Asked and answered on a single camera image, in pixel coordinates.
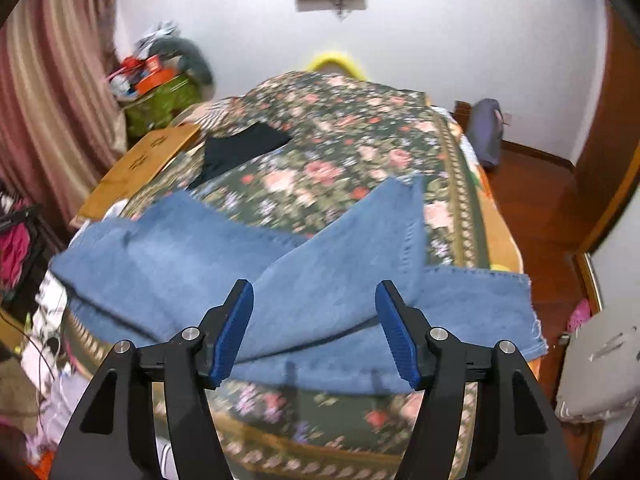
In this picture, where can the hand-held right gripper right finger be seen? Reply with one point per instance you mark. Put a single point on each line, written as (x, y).
(397, 340)

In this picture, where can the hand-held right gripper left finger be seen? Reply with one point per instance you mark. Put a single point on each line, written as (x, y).
(230, 340)

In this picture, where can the blue denim pants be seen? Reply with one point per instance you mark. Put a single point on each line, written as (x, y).
(320, 280)

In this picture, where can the orange blanket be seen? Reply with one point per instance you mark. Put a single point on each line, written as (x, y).
(500, 220)

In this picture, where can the pink slipper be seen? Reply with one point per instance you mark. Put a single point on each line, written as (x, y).
(580, 315)

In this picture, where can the white cloth pile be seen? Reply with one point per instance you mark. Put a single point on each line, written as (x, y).
(55, 400)

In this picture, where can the black cloth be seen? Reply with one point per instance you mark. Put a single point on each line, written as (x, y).
(240, 150)

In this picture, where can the floral blanket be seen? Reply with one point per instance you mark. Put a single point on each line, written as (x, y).
(350, 150)

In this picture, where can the cardboard box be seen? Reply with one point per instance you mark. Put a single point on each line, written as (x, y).
(145, 160)

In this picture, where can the grey-blue bag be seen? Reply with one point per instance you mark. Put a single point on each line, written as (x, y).
(485, 130)

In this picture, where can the striped cloth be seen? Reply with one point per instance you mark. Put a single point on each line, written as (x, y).
(220, 110)

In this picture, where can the pink clothing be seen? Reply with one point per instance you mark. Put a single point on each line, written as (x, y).
(15, 250)

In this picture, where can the green box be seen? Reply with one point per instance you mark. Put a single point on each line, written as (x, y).
(160, 105)

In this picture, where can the orange box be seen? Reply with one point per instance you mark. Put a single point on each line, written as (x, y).
(155, 81)

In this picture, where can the grey plush toy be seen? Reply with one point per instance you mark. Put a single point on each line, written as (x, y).
(192, 57)

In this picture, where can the yellow cushion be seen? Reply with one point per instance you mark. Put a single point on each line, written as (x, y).
(332, 57)

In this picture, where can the wooden door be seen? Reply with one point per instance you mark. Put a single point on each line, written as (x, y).
(607, 135)

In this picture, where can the striped pink curtain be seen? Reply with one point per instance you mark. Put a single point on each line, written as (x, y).
(50, 85)

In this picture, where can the silver plastic bag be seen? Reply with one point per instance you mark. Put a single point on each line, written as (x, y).
(157, 35)

